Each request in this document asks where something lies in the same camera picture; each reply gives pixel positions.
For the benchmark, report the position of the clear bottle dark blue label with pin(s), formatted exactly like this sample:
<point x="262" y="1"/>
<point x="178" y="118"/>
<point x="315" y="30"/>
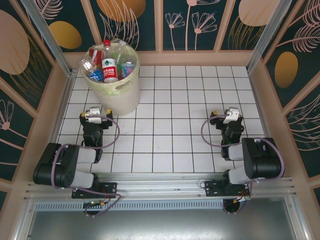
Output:
<point x="96" y="74"/>

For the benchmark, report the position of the clear bottle red green label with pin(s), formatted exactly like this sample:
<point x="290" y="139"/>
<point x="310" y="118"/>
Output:
<point x="109" y="71"/>

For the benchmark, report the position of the clear bottle light blue label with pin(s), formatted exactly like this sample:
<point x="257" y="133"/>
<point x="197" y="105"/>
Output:
<point x="128" y="67"/>

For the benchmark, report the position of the clear bottle green white label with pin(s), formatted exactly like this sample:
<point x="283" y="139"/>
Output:
<point x="117" y="56"/>

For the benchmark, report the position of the bottle with red gold label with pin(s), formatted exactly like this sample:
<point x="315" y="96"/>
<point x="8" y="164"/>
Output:
<point x="94" y="55"/>

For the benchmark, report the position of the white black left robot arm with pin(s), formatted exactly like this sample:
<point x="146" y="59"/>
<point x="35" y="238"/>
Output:
<point x="65" y="165"/>

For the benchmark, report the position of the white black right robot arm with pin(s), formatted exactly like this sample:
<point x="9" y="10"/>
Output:
<point x="260" y="160"/>

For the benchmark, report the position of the white ribbed plastic bin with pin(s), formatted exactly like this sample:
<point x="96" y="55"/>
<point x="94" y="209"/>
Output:
<point x="122" y="100"/>

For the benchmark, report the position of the grey metal sheet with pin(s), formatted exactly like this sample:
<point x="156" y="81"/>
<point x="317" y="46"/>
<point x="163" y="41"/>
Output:
<point x="160" y="225"/>

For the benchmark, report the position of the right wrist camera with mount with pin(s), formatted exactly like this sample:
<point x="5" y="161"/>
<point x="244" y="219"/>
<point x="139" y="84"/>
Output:
<point x="231" y="115"/>

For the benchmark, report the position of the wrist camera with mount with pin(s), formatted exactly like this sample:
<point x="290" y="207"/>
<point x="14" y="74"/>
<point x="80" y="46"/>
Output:
<point x="93" y="115"/>
<point x="231" y="115"/>

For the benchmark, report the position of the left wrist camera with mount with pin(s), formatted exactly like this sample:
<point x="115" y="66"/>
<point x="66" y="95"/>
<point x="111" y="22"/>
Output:
<point x="93" y="115"/>

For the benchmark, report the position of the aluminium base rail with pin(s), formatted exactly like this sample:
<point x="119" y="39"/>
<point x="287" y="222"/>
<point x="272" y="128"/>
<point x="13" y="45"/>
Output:
<point x="160" y="185"/>

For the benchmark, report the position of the aluminium frame post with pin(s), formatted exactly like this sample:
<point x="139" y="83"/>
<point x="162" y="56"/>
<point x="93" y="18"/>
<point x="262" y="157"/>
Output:
<point x="267" y="32"/>
<point x="46" y="32"/>

